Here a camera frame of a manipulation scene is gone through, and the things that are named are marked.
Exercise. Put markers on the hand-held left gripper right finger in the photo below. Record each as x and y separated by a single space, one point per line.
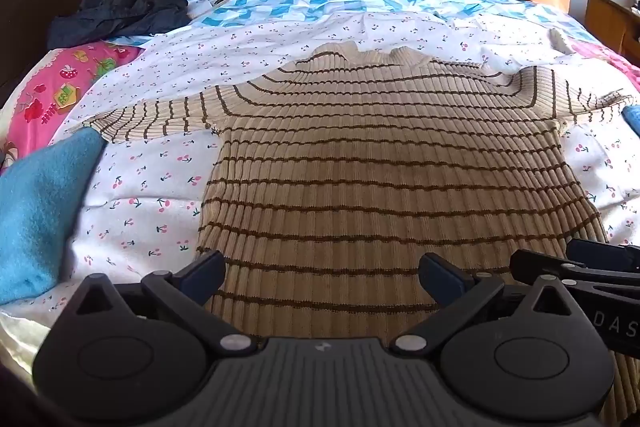
440 279

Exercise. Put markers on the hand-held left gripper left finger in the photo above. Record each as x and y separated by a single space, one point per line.
209 272

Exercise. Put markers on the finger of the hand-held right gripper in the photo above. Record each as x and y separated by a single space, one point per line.
545 264
595 253

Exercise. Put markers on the beige brown-striped knit sweater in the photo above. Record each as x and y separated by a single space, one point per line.
380 167

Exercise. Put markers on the white cherry print bed sheet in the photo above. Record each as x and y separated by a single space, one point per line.
150 207

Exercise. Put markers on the blue knit garment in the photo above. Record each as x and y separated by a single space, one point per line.
633 119

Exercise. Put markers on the blue fleece cloth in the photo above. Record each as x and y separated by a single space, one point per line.
40 217

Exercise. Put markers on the pink patterned cloth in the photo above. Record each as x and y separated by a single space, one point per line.
607 59

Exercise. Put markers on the wooden side cabinet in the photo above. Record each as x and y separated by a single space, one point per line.
607 24

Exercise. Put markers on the pink cartoon print blanket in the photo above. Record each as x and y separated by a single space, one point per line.
65 82

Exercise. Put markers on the dark jacket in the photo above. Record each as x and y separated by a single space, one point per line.
120 12

